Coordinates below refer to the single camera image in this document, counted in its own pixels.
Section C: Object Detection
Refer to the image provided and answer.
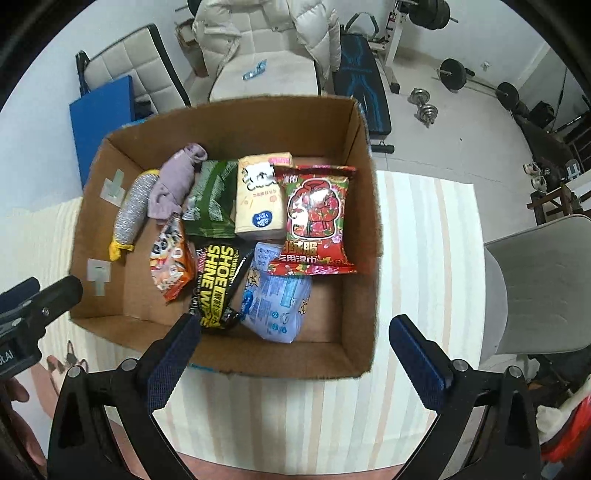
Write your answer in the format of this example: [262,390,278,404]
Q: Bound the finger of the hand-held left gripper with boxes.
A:
[0,277,41,316]
[28,275,84,334]

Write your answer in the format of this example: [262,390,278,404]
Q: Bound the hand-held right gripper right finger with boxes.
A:
[389,315,541,480]

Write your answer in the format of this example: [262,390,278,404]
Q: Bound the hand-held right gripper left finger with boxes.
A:
[47,313,202,480]

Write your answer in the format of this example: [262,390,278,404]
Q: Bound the black yellow wipes packet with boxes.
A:
[188,240,252,334]

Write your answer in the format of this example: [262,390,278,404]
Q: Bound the cardboard box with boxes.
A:
[69,95,384,380]

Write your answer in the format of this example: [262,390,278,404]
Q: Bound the orange cartoon snack packet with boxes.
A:
[148,213,195,303]

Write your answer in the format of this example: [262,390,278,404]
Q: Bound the steel scrubber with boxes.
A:
[108,169,161,261]

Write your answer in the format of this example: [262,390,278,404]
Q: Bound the light blue wipes packet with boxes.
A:
[240,242,313,344]

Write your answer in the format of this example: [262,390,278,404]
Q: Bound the purple cloth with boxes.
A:
[147,144,208,226]

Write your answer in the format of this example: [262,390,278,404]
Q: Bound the green snack packet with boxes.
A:
[181,159,241,239]

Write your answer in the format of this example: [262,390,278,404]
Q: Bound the red wet wipes packet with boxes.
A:
[269,164,358,277]

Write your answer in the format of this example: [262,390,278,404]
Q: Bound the cream tissue pack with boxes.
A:
[235,152,294,241]

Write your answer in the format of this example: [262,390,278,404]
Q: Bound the person's left hand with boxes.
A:
[0,377,49,468]

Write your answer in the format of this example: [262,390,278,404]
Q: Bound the white goose plush toy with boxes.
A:
[536,388,587,444]

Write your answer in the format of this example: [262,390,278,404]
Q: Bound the grey shell chair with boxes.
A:
[482,213,591,370]

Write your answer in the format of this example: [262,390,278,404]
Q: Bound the red bag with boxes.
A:
[540,374,591,464]

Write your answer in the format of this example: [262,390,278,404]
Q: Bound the blue foam mat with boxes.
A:
[69,75,136,188]

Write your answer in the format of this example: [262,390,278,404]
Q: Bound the white padded black-framed chair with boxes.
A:
[75,24,191,116]

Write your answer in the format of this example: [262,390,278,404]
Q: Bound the black bag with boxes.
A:
[529,100,555,127]

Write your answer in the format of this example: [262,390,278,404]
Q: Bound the black blue weight bench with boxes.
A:
[333,34,395,155]

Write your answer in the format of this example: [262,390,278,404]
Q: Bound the small floor barbell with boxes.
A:
[435,58,520,112]

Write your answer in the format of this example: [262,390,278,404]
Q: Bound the beige upholstered chair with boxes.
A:
[209,7,321,102]

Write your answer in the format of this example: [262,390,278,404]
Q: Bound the white puffer jacket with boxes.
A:
[191,0,342,77]

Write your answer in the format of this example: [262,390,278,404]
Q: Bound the barbell with black plates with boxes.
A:
[406,0,460,27]

